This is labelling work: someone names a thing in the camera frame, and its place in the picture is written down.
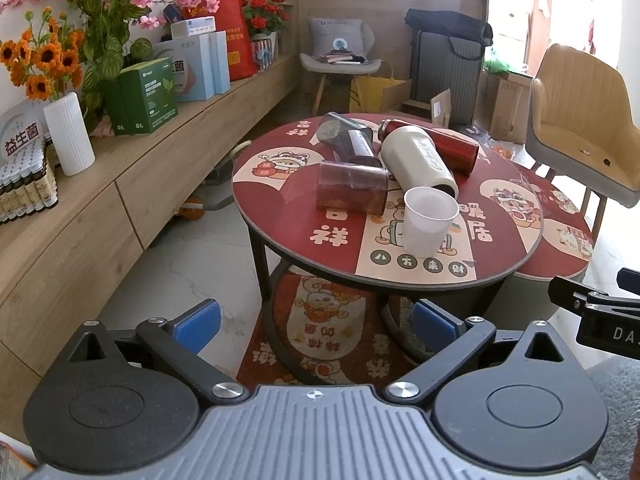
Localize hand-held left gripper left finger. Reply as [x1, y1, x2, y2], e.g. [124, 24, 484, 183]
[65, 299, 249, 406]

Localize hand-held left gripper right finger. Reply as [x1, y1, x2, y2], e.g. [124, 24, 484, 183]
[384, 300, 571, 408]

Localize brown transparent cup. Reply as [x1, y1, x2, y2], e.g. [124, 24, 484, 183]
[315, 159, 390, 215]

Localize white plastic cup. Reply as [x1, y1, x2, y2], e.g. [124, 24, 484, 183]
[402, 186, 460, 259]

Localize dark transparent cup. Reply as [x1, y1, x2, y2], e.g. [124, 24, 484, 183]
[317, 112, 377, 166]

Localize small round printed table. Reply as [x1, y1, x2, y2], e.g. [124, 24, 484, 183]
[512, 169, 597, 322]

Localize grey fluffy rug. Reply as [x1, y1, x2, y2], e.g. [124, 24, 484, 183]
[582, 357, 640, 443]

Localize round table with red print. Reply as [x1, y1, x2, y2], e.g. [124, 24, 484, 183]
[232, 112, 547, 367]

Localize wooden sideboard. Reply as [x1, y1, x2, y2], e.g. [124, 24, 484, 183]
[0, 51, 302, 378]

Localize beige upholstered chair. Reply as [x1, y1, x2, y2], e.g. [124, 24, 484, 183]
[525, 42, 640, 233]

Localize cream thermos bottle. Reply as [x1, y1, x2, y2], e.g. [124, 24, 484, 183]
[379, 125, 459, 202]

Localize red thermos bottle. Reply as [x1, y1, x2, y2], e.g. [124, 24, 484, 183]
[378, 118, 481, 178]

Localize cardboard box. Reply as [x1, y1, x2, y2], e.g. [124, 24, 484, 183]
[487, 71, 532, 145]

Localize loose cardboard sheet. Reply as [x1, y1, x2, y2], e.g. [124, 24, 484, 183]
[430, 88, 454, 129]

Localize rows of small brown bottles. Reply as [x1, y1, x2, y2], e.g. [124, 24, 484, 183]
[0, 132, 60, 225]

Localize white ribbed vase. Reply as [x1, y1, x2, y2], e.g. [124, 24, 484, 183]
[43, 92, 96, 177]

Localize green product box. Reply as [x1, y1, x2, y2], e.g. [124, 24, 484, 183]
[104, 57, 179, 136]

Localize yellow paper bag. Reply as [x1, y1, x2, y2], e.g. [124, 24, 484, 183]
[349, 59, 407, 114]

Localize grey suitcase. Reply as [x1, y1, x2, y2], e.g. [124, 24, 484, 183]
[410, 29, 482, 127]

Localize light blue product box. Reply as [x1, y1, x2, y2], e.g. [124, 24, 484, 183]
[151, 30, 232, 103]

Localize round white sign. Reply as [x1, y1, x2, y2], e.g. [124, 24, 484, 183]
[0, 99, 55, 167]

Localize grey shell chair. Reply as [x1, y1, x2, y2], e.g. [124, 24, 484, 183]
[299, 25, 383, 117]

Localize books on chair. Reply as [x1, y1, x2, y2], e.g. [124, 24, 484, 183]
[318, 50, 370, 67]

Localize black bag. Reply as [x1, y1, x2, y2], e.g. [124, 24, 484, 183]
[403, 8, 494, 62]

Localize red gift bag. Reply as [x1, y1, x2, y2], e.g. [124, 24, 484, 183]
[182, 0, 259, 82]

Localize green leafy artificial plant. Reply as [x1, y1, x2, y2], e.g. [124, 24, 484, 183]
[65, 0, 153, 121]

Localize small white box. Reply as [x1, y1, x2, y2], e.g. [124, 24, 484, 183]
[170, 15, 217, 41]

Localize grey cushion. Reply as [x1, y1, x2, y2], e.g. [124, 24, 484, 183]
[307, 17, 364, 59]

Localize orange artificial sunflowers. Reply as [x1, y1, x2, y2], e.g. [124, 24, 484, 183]
[0, 6, 87, 102]

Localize red artificial roses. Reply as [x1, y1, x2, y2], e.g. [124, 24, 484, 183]
[241, 0, 292, 37]

